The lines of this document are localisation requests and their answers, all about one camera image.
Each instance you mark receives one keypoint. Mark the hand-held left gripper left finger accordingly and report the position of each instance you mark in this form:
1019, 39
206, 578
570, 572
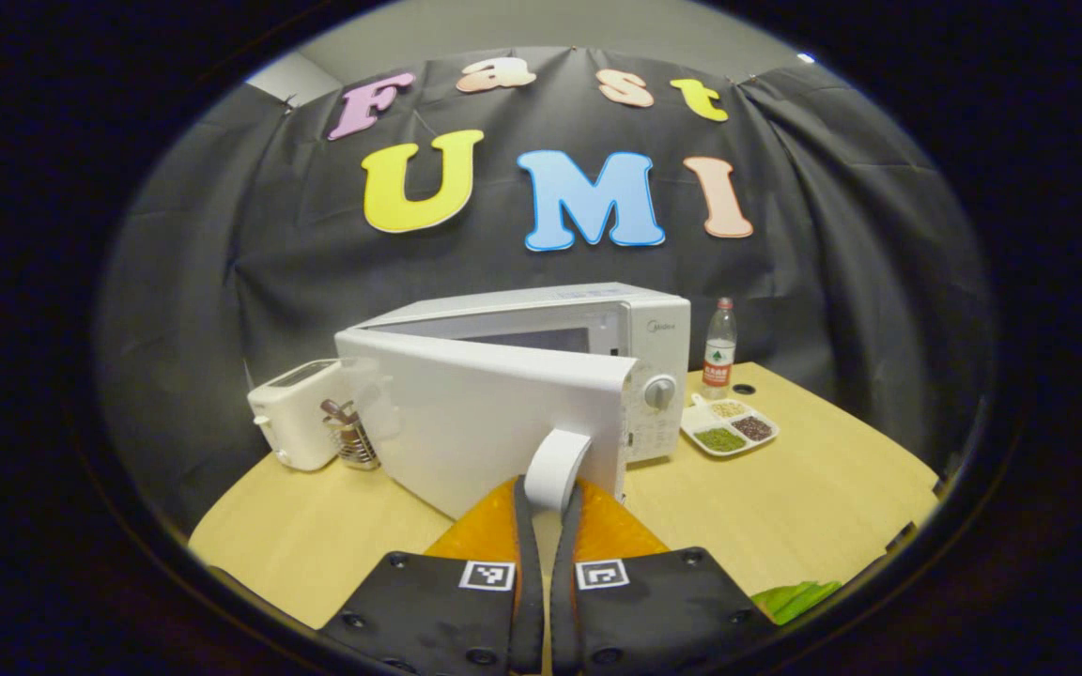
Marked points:
527, 582

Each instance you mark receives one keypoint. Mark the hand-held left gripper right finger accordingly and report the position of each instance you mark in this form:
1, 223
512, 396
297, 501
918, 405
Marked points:
564, 582

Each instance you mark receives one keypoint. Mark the white microwave oven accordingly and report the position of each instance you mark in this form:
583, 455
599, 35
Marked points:
485, 413

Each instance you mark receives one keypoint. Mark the white divided dish of beans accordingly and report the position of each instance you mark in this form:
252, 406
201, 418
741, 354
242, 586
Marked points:
729, 427

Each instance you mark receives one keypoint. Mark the clear plastic water bottle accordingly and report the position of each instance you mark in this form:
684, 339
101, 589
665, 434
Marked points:
718, 357

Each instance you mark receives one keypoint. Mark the white toaster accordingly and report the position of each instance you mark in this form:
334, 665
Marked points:
292, 418

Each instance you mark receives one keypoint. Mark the black backdrop cloth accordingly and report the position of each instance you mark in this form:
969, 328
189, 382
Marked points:
832, 282

